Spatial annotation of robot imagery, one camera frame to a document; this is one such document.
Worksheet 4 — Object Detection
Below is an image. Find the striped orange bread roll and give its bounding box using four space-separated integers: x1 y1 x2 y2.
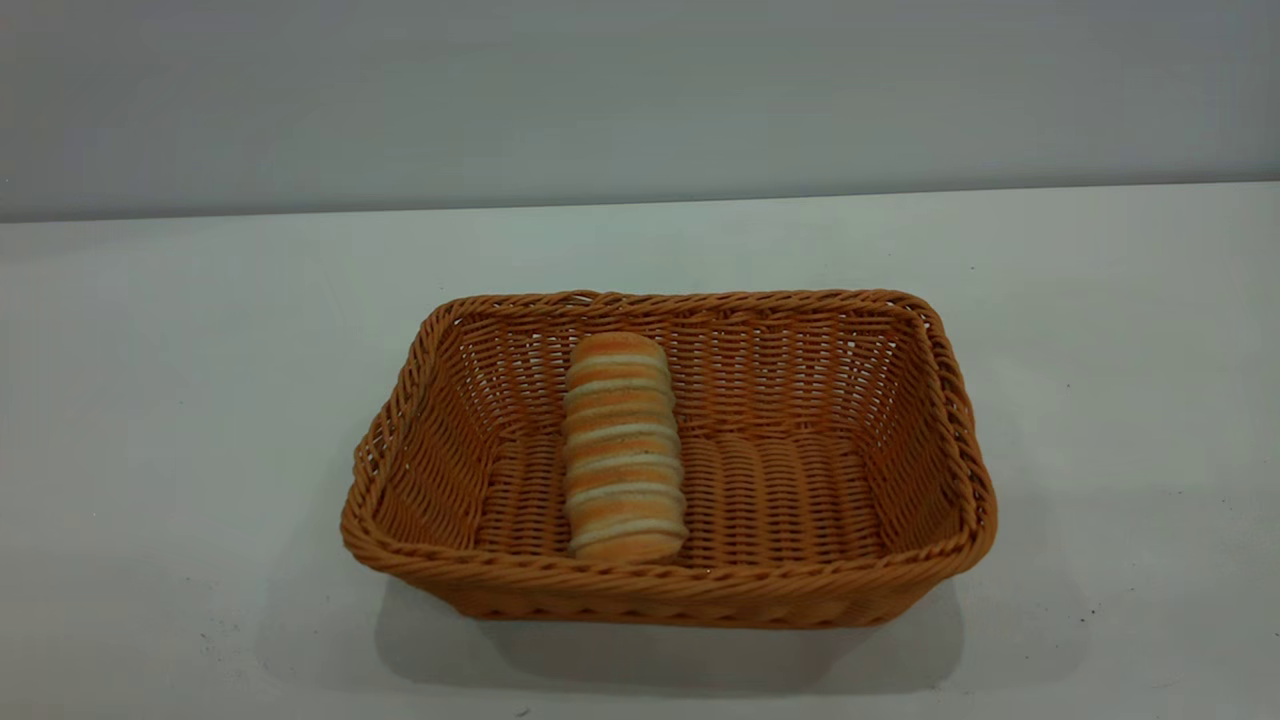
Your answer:
562 332 689 563

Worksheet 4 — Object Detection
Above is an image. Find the orange woven wicker basket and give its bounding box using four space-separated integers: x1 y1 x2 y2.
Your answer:
340 289 998 630

